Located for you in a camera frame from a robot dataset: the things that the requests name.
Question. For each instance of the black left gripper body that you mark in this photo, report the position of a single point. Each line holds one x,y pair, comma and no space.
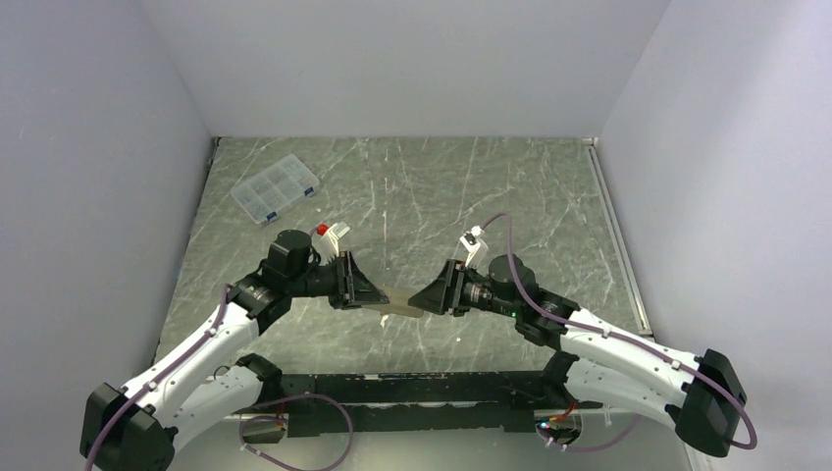
343,294

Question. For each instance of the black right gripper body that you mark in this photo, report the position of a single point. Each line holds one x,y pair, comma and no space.
457,308

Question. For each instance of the white remote control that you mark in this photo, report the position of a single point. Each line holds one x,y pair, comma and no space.
397,303

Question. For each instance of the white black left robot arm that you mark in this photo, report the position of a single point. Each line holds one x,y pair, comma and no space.
146,422

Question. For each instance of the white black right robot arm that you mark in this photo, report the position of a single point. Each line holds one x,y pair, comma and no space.
699,397

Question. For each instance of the clear plastic organizer box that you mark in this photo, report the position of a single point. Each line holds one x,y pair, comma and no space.
267,195

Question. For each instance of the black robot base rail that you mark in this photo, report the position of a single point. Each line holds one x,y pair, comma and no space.
313,405

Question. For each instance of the aluminium frame rail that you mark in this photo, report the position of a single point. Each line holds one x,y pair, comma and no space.
633,291

